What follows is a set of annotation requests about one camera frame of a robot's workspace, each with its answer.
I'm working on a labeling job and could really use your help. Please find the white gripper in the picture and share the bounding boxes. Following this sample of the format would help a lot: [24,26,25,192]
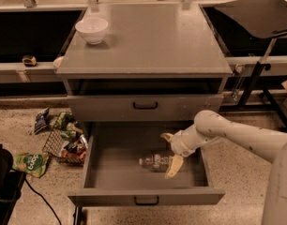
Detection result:
[160,125,212,179]

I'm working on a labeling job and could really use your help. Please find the clear plastic water bottle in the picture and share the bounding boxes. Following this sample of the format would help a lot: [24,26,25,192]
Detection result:
[139,154,170,173]

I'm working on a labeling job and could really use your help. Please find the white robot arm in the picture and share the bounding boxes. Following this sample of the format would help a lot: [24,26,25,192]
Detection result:
[161,110,287,225]

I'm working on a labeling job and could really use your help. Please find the open grey middle drawer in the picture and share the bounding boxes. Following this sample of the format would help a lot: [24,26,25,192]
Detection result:
[68,121,225,207]

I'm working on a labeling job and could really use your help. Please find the grey drawer cabinet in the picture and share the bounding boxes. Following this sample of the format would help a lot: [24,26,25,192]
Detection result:
[54,2,234,225]

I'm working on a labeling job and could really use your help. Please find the closed grey top drawer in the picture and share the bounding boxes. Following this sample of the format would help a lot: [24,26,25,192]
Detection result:
[68,95,223,122]

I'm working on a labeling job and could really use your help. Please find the red packet in basket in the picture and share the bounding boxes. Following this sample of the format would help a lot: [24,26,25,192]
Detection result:
[61,150,86,164]

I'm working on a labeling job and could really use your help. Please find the green packet in basket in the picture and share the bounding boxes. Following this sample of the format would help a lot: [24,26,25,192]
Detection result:
[53,112,75,129]

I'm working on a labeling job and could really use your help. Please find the dark blue snack bag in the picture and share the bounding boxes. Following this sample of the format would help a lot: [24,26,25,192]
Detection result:
[34,108,50,134]

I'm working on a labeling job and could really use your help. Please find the green snack bag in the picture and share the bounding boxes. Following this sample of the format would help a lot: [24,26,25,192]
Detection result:
[12,153,49,178]

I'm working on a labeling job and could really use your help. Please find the white ceramic bowl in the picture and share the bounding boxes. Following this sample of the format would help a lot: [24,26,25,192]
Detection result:
[75,17,109,45]

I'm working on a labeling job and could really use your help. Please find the black tray stand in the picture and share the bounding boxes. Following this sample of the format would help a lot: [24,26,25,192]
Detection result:
[207,0,287,131]

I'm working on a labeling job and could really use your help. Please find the black chair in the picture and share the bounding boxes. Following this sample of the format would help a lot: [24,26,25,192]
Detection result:
[0,144,25,225]

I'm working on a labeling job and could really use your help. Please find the yellow black tape measure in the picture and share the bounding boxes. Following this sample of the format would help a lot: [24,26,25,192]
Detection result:
[22,55,37,67]

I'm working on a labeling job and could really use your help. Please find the black wire basket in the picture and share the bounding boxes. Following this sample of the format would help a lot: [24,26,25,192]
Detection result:
[42,128,87,165]

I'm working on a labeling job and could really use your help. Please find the black floor cable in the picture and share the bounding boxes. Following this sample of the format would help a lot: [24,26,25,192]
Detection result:
[23,177,63,225]

